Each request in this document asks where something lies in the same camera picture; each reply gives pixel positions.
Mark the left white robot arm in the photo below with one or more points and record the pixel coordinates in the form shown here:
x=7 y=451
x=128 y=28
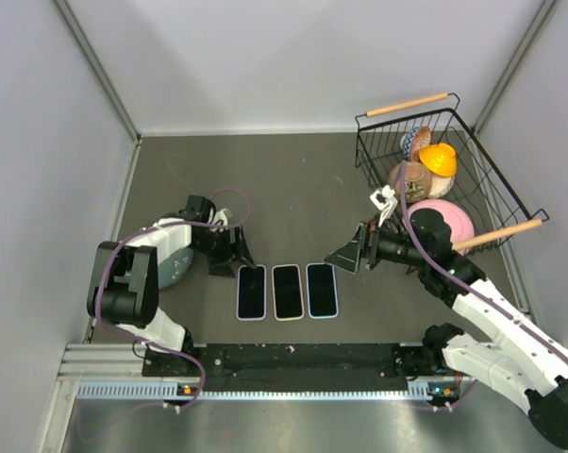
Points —
x=128 y=276

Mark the brown patterned bowl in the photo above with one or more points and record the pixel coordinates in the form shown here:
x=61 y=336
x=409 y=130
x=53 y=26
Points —
x=418 y=181

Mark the yellow bowl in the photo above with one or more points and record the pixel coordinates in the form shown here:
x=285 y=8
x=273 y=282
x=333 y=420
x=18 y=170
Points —
x=440 y=159

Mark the lavender purple phone case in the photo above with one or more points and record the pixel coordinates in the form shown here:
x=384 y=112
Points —
x=251 y=292

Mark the white cream bowl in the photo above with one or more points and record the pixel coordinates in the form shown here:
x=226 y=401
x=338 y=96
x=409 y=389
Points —
x=440 y=186

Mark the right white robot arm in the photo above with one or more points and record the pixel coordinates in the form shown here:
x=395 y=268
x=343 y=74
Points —
x=518 y=361

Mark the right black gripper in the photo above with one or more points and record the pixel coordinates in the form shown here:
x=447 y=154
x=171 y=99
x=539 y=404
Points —
x=348 y=256

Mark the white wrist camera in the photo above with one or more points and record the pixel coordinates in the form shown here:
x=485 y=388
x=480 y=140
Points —
x=385 y=201
x=222 y=219

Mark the blue patterned bowl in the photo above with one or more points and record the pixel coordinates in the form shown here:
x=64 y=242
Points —
x=407 y=141

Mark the red patterned shell dish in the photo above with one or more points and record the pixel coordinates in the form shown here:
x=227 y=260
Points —
x=421 y=139

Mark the light blue phone case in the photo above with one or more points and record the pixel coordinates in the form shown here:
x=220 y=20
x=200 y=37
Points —
x=322 y=290

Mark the teal ceramic plate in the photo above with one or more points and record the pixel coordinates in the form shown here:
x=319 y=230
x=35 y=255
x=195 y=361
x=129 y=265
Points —
x=172 y=269

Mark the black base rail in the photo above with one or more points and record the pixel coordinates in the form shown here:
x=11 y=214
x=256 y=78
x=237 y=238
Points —
x=320 y=368

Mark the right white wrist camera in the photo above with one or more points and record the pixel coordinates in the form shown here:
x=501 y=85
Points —
x=385 y=201

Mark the cream white phone case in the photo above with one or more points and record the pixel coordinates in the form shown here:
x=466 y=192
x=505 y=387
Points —
x=288 y=292

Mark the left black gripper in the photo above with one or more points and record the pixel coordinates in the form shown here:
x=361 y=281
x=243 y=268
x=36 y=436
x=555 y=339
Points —
x=235 y=251

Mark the silver edged black phone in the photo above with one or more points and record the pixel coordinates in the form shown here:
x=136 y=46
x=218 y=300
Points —
x=288 y=292

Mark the pink plate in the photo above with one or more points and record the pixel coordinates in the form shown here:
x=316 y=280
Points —
x=462 y=227

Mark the black wire basket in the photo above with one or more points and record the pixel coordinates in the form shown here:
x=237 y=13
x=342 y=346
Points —
x=480 y=187

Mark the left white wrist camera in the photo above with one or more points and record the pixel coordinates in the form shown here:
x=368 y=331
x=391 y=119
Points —
x=222 y=219

